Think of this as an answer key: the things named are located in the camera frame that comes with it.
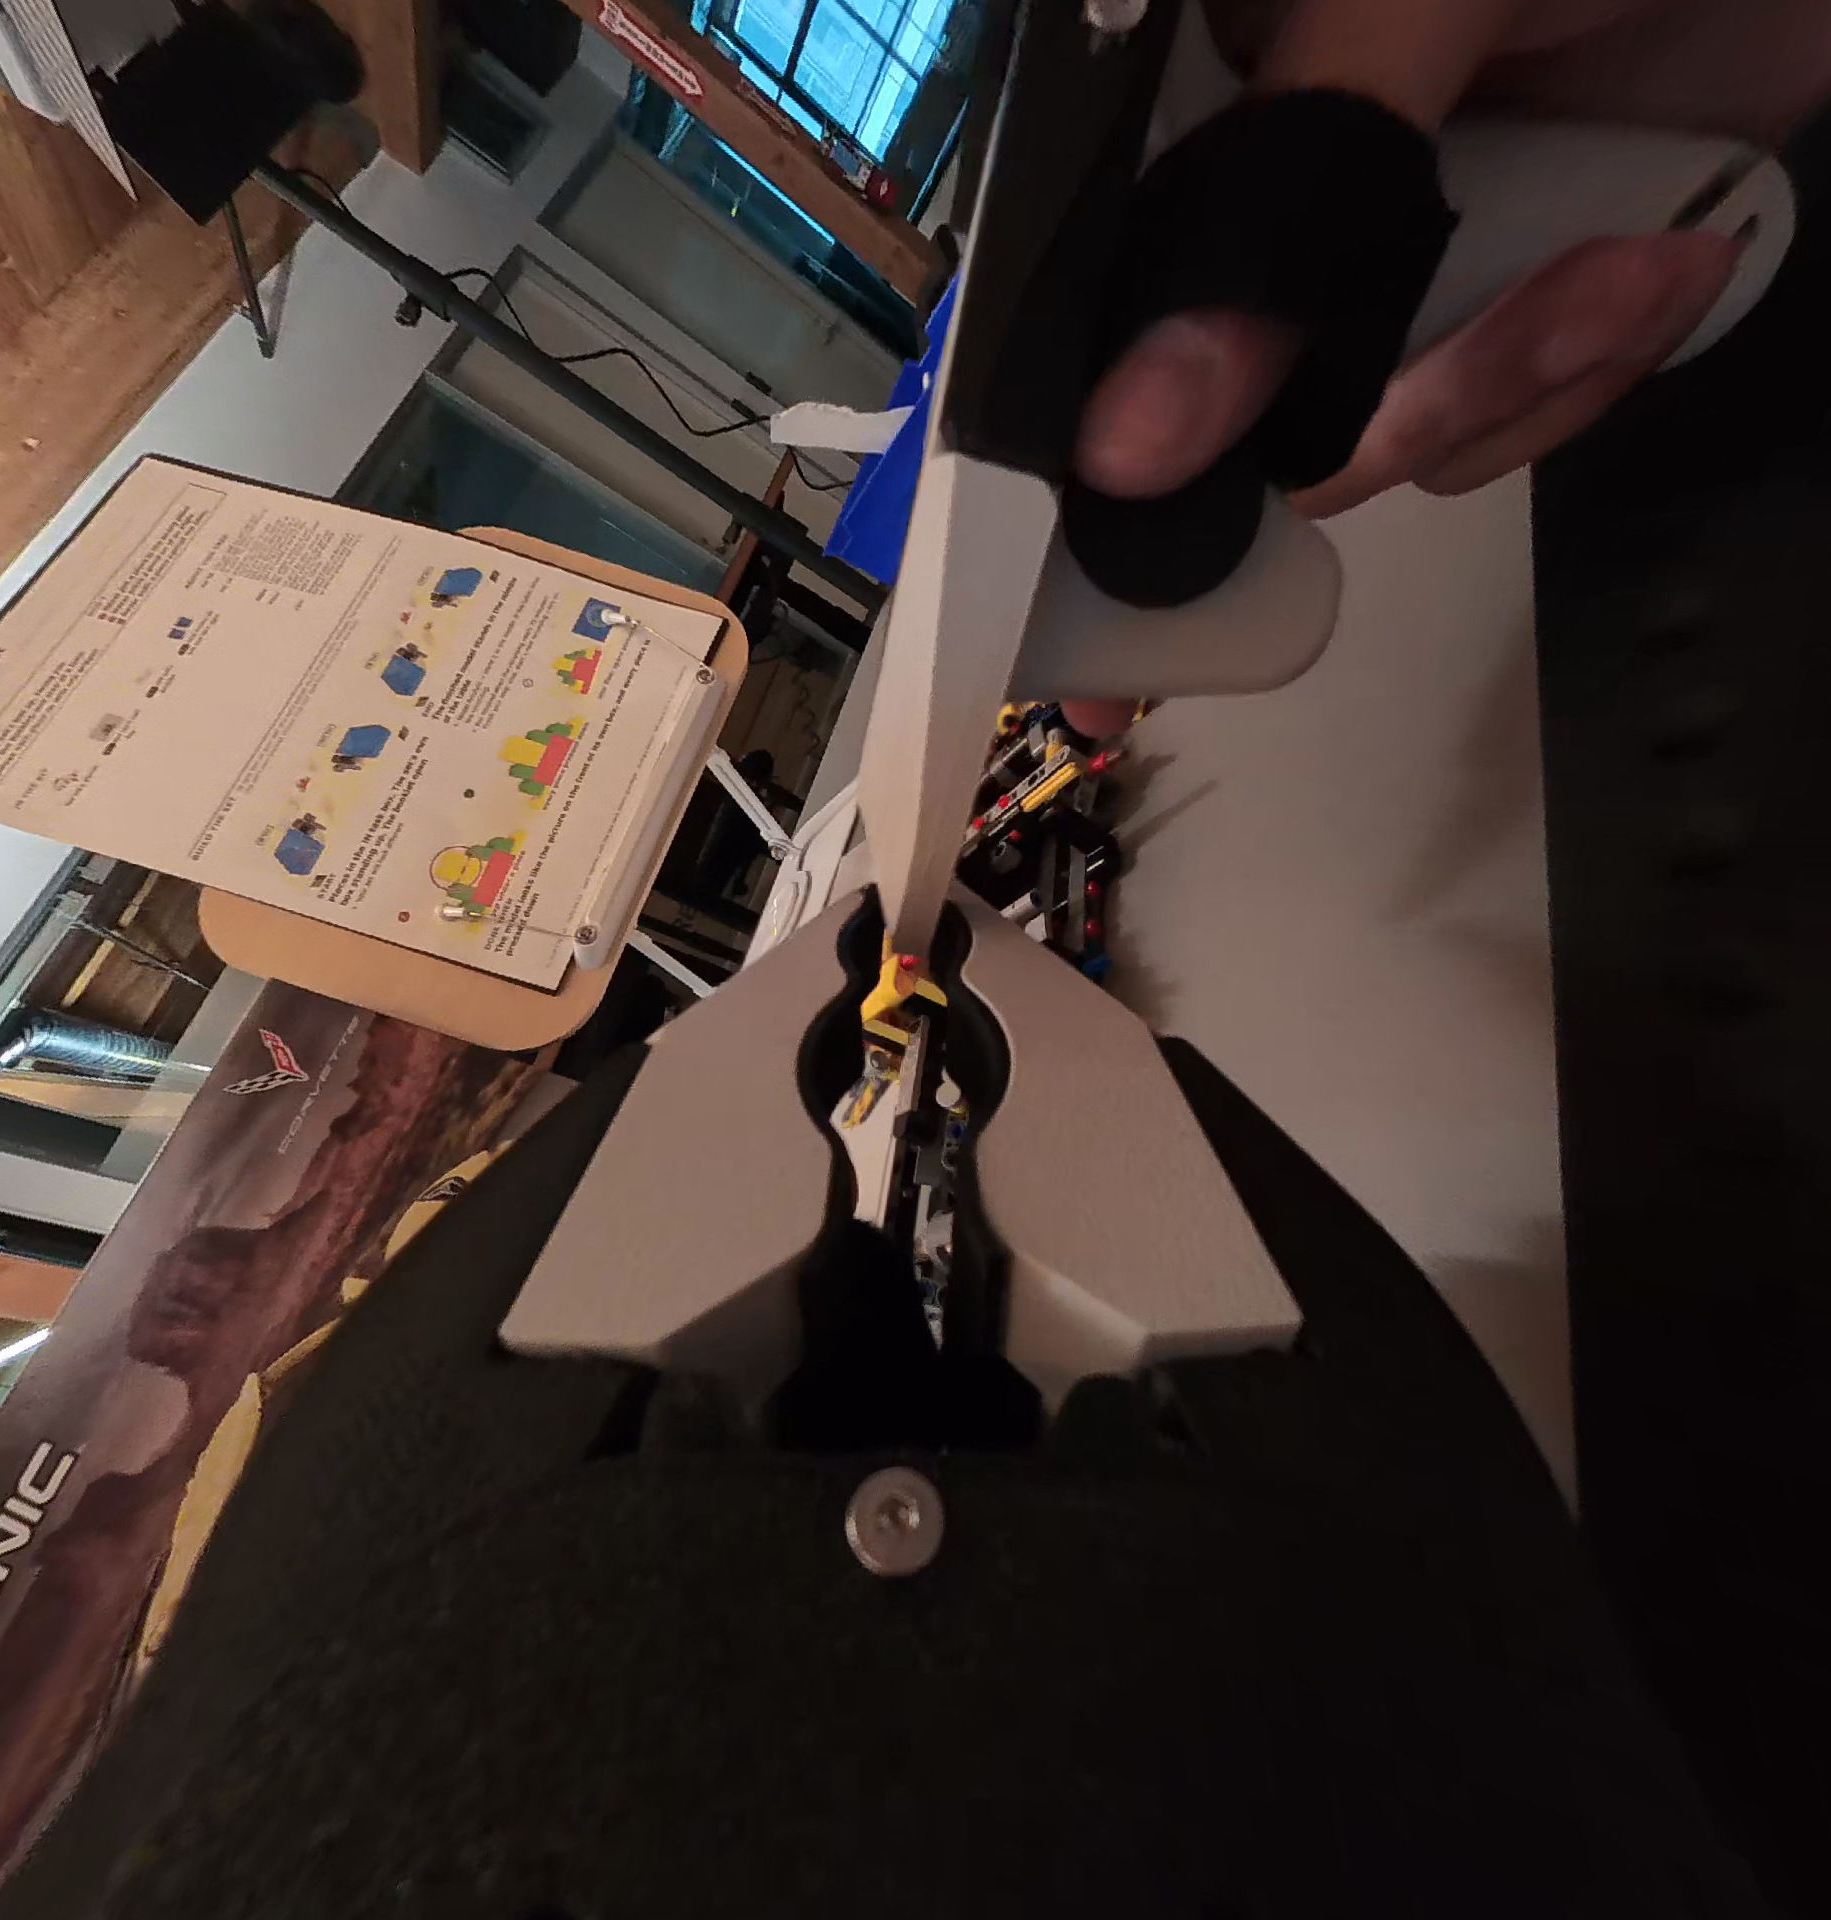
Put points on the black stand pole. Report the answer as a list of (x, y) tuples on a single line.
[(556, 360)]

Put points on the printed instruction sheet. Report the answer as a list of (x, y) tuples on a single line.
[(332, 705)]

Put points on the yellow thin lego beam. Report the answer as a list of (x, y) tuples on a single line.
[(904, 989)]

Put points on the person's right hand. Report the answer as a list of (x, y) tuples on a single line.
[(1606, 60)]

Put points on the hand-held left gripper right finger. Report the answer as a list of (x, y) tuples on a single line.
[(1141, 1201)]

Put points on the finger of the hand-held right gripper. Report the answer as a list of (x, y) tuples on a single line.
[(961, 644)]

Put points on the blue storage bin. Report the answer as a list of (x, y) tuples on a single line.
[(886, 494)]

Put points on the black lego set box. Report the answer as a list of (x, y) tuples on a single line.
[(181, 1275)]

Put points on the wooden post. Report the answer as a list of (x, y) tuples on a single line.
[(796, 134)]

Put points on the white paper slip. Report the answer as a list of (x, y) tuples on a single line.
[(841, 424)]

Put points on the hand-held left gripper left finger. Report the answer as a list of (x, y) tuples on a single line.
[(661, 1201)]

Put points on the black pole-mounted box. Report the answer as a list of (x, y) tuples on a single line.
[(196, 90)]

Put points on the yellow black lego car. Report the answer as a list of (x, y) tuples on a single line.
[(1051, 841)]

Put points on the silver ventilation duct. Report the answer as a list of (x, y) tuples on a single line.
[(76, 1057)]

